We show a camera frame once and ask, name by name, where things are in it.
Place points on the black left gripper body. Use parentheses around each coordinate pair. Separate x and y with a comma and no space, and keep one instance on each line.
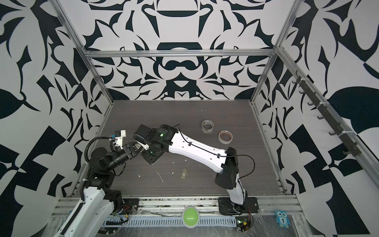
(130,155)

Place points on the grey remote battery cover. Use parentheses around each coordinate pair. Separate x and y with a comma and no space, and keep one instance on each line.
(184,174)

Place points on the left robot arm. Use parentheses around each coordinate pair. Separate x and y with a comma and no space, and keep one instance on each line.
(97,210)

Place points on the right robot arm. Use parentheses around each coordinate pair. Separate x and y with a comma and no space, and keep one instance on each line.
(167,139)

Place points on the large clear printed tape roll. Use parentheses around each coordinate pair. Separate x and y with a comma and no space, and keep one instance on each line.
(207,126)

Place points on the small white orange tape roll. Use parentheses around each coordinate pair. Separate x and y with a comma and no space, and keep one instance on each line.
(225,137)

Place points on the green round button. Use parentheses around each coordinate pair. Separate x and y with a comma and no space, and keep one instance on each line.
(190,217)

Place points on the blue owl figurine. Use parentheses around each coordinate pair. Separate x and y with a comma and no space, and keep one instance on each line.
(282,219)

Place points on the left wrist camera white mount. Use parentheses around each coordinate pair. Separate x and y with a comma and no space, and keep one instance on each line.
(117,140)

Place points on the white slotted cable duct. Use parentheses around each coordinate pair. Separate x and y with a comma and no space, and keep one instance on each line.
(204,221)

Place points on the black wall hook rack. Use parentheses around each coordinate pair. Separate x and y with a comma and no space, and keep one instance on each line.
(329,115)

